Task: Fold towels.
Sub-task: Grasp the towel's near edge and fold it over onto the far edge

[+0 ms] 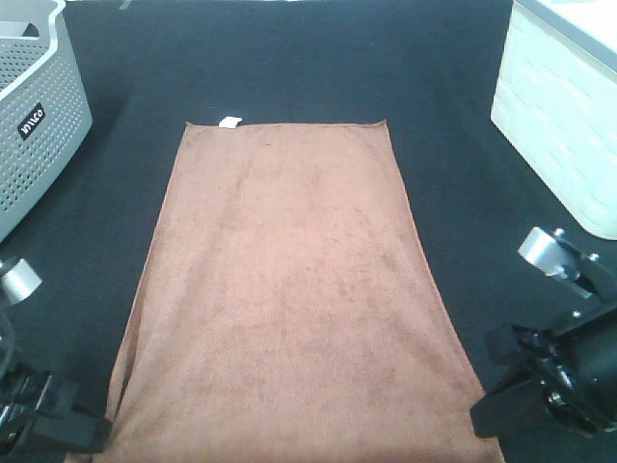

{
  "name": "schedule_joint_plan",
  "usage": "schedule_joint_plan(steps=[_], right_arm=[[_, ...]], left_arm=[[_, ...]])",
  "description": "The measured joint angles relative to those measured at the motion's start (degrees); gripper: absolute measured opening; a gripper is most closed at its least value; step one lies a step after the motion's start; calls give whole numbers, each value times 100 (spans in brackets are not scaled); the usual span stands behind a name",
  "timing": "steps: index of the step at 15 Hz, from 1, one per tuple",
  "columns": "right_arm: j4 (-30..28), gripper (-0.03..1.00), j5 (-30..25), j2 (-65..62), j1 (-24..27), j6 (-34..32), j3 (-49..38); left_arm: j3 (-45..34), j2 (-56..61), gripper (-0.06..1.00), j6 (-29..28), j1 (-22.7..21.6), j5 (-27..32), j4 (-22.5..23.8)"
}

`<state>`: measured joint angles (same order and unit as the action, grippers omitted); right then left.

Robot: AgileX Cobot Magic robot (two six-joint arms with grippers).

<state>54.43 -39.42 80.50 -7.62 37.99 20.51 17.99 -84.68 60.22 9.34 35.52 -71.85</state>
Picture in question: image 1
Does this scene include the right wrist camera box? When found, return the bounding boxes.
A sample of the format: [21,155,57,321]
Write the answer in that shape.
[518,227,616,302]

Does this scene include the brown microfibre towel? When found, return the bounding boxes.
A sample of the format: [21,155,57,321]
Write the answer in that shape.
[95,123,503,462]

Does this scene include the pale green plastic bin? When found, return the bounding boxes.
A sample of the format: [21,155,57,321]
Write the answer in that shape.
[491,1,616,240]

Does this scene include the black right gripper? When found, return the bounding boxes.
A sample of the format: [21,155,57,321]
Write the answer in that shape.
[469,304,616,438]

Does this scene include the black table cloth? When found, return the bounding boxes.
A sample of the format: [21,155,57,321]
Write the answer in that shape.
[2,1,616,462]

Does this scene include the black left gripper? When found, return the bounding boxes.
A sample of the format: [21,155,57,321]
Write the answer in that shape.
[1,313,112,453]

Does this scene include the grey perforated plastic basket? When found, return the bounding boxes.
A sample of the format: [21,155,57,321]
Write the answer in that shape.
[1,1,93,237]

